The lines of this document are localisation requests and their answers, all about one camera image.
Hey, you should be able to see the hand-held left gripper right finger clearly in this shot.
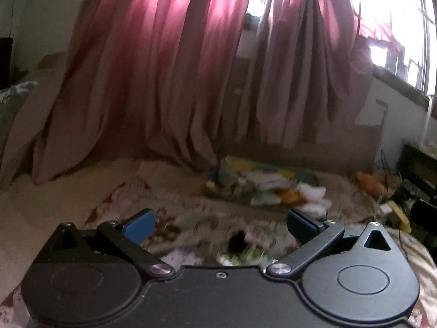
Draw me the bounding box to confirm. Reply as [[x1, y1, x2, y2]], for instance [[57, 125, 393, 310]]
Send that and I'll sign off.
[[265, 208, 406, 278]]

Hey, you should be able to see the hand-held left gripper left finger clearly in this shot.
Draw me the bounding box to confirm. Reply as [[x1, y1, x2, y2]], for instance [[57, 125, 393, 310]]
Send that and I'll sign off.
[[34, 209, 175, 278]]

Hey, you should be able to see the orange cloth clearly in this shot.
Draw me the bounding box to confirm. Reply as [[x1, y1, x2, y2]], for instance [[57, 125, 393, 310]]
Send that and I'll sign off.
[[278, 191, 307, 207]]

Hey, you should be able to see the white cloth with blue print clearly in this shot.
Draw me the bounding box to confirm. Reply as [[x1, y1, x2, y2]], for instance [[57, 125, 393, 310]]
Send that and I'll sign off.
[[296, 182, 327, 204]]

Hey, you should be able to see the cartoon bear printed storage box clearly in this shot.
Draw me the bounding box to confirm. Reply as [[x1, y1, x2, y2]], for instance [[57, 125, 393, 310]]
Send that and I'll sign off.
[[204, 155, 320, 210]]

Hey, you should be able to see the floral patterned blanket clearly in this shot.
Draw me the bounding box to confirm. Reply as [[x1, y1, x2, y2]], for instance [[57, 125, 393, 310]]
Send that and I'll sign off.
[[0, 174, 437, 328]]

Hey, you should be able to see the green patterned cloth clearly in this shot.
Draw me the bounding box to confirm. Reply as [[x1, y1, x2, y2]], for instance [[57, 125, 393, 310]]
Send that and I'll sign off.
[[218, 245, 271, 267]]

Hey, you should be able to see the dark cloth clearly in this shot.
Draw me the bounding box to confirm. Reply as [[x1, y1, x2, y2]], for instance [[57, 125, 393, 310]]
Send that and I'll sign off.
[[227, 230, 248, 252]]

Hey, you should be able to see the orange plush toy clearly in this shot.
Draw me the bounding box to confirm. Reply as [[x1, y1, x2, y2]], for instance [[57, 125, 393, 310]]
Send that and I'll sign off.
[[355, 171, 388, 197]]

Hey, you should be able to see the beige fleece sheet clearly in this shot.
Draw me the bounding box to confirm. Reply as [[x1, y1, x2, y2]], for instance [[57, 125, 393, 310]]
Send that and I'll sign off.
[[0, 157, 214, 291]]

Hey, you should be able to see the yellow flat object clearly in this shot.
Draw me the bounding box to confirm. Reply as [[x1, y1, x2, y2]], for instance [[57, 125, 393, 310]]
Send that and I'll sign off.
[[386, 201, 412, 233]]

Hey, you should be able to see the dark side table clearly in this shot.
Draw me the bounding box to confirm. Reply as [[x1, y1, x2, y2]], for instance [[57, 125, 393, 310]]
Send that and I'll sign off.
[[399, 139, 437, 197]]

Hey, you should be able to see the pink curtain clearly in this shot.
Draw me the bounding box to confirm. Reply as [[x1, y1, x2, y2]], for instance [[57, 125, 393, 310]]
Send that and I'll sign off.
[[0, 0, 262, 187], [239, 0, 376, 148]]

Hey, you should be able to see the window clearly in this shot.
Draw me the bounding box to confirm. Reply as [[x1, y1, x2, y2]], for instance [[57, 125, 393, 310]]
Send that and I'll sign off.
[[245, 0, 437, 97]]

